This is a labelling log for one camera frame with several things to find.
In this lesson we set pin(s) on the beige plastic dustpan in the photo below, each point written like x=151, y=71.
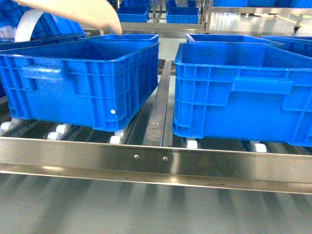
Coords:
x=96, y=13

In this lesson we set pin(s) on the steel flow rack shelf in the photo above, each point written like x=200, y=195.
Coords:
x=148, y=151

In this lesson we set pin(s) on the blue bin front centre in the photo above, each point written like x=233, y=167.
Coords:
x=100, y=84

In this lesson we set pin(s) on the blue bin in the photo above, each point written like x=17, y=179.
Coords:
x=244, y=92
x=236, y=39
x=47, y=26
x=153, y=38
x=100, y=84

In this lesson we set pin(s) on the blue bin behind centre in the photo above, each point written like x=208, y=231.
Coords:
x=153, y=38

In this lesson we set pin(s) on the blue bin far right rear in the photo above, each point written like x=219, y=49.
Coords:
x=236, y=39

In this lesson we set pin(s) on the rear steel trolley rack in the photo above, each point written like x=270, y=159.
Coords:
x=162, y=16

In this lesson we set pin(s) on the blue bin left rear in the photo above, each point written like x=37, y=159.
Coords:
x=47, y=26

